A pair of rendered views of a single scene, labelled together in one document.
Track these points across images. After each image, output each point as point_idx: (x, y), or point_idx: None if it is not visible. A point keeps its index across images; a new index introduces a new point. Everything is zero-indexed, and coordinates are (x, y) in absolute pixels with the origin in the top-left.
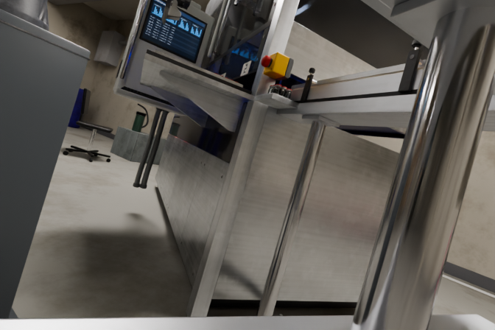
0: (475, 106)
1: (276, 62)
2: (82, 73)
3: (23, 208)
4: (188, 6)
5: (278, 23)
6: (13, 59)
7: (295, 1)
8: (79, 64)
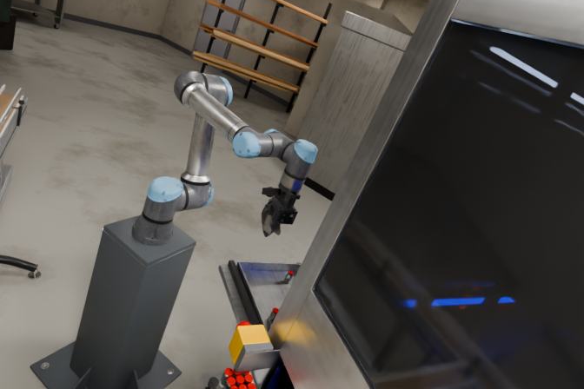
0: None
1: (232, 339)
2: (142, 273)
3: (118, 332)
4: (287, 222)
5: (293, 285)
6: (120, 260)
7: (320, 260)
8: (142, 268)
